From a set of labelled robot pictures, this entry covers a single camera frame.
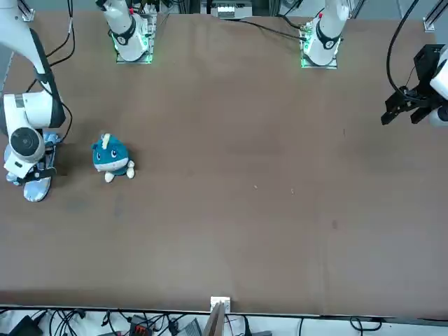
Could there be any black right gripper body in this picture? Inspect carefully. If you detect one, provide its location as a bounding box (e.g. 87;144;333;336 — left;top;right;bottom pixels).
33;141;58;183

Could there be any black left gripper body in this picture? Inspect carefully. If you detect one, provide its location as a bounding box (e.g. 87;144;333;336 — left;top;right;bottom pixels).
414;43;448;94

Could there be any blue cloud-print oven mitt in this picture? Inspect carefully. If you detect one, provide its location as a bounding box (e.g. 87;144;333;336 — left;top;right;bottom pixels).
41;132;59;169
3;173;53;203

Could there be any small teal plush doll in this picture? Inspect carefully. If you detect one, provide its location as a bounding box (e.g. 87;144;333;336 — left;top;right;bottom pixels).
91;131;137;183

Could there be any black power adapter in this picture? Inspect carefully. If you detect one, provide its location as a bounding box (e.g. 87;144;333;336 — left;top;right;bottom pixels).
6;314;43;336

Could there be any orange and black device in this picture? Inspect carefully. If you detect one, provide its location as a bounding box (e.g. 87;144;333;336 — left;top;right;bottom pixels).
129;314;152;335

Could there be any grey power strip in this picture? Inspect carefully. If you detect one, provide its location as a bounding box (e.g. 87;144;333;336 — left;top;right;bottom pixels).
209;0;253;19

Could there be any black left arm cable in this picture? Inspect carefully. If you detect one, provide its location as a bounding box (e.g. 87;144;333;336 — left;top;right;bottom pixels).
386;0;423;95

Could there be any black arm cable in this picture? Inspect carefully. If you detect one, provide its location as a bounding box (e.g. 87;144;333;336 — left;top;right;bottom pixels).
29;0;76;141
386;0;423;95

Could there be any silver frame bracket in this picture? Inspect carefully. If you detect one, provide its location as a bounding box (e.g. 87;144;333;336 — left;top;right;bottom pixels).
17;0;36;22
422;0;448;33

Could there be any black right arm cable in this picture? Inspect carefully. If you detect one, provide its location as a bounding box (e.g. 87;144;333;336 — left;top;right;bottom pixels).
29;0;76;141

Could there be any thin black cable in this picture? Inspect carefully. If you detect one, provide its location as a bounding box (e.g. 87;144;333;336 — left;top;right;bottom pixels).
223;17;306;40

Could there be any silver aluminium frame post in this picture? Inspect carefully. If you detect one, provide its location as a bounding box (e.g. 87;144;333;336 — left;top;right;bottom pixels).
202;295;232;336

